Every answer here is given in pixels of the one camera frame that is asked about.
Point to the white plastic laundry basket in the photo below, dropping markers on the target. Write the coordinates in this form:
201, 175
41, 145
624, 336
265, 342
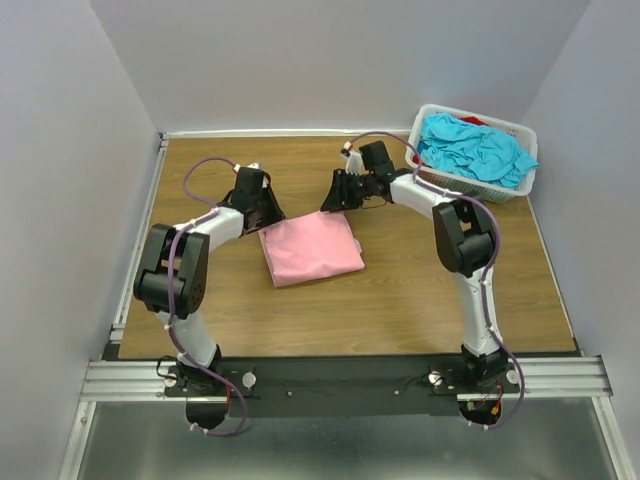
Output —
525, 136

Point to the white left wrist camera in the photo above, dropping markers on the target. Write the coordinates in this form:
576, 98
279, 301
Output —
254, 165

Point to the red t shirt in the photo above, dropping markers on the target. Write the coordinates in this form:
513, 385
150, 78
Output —
445, 140

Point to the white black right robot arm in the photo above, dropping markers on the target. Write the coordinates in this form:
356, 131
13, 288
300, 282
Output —
466, 239

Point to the turquoise t shirt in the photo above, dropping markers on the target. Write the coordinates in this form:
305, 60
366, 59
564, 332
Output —
501, 161

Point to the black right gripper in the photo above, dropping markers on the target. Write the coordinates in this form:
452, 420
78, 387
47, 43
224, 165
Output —
340, 200

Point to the aluminium front frame rail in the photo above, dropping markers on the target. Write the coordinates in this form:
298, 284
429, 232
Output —
569, 377

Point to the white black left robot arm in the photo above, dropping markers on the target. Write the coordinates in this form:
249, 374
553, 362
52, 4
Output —
172, 273

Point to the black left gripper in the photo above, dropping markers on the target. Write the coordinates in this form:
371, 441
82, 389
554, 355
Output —
276, 214

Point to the pink t shirt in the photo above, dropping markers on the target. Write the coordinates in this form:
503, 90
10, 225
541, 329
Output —
312, 247

